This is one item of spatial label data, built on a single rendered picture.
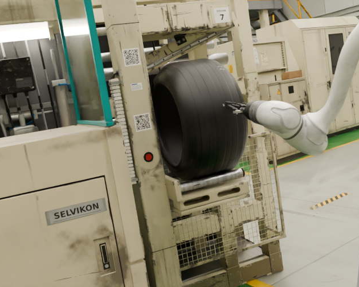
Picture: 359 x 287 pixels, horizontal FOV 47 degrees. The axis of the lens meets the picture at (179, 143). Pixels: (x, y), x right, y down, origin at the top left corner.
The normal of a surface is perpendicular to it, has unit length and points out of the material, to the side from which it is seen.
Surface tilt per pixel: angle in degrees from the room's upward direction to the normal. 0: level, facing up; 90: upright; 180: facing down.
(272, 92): 90
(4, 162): 90
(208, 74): 46
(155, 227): 90
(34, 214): 90
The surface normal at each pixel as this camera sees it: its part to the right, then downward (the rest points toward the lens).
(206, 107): 0.32, -0.15
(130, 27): 0.36, 0.06
